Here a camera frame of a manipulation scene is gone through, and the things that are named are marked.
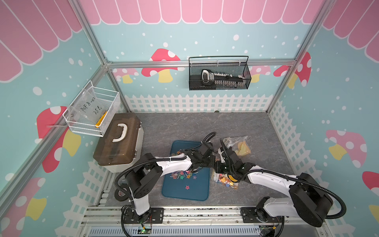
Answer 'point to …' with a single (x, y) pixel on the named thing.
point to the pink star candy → (187, 187)
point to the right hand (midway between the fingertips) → (212, 165)
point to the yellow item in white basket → (100, 120)
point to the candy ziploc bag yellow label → (223, 178)
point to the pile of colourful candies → (183, 174)
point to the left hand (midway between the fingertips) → (214, 164)
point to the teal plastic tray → (193, 184)
